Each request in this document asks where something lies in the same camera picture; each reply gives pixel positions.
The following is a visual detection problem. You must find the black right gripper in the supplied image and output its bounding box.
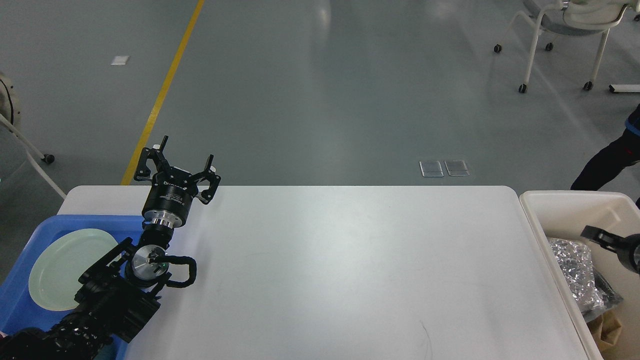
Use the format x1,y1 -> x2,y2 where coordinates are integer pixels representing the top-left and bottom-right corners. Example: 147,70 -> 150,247
580,225 -> 640,274

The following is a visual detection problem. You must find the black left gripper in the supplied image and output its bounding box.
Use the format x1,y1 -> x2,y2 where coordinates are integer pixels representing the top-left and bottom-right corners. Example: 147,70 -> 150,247
135,135 -> 222,231

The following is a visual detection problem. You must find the silver foil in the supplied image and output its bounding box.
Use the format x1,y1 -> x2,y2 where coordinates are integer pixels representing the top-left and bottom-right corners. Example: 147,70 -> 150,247
546,237 -> 624,322

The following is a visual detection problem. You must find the brown paper bag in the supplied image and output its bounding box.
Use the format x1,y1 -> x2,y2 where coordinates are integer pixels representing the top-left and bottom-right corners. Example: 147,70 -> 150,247
586,309 -> 623,353

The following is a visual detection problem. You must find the pale green plate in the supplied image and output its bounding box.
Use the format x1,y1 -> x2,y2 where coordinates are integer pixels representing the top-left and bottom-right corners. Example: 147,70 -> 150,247
28,228 -> 118,312

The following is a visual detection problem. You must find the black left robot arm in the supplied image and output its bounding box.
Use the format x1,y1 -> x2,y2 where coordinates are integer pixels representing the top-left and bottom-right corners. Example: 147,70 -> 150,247
1,136 -> 221,360

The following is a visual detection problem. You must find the white plastic bin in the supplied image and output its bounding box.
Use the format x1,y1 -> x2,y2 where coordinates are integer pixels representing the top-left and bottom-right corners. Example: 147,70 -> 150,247
519,190 -> 640,360

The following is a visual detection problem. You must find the person in black clothes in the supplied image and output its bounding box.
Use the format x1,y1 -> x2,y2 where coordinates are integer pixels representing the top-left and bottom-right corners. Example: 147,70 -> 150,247
570,105 -> 640,191

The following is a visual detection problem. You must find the floor outlet plate right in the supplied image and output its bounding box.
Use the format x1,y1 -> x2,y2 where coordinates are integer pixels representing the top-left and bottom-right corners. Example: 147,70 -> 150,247
444,159 -> 470,177

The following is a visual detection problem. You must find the floor outlet plate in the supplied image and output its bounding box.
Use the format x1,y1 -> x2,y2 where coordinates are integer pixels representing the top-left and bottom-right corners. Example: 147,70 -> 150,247
419,161 -> 444,178
444,159 -> 470,177

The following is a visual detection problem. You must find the grey chair at left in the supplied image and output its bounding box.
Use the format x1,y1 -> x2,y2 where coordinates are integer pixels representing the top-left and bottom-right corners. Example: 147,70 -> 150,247
0,72 -> 67,199

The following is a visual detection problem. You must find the floor outlet plate left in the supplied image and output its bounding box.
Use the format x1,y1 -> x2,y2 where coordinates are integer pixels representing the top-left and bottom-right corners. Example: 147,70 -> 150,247
419,161 -> 444,178

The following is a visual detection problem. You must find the blue plastic tray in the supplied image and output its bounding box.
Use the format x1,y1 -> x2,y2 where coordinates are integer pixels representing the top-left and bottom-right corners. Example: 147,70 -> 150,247
1,215 -> 160,360

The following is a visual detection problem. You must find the white rolling chair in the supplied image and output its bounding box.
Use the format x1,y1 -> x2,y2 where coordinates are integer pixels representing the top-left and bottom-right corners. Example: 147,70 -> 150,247
493,0 -> 639,94

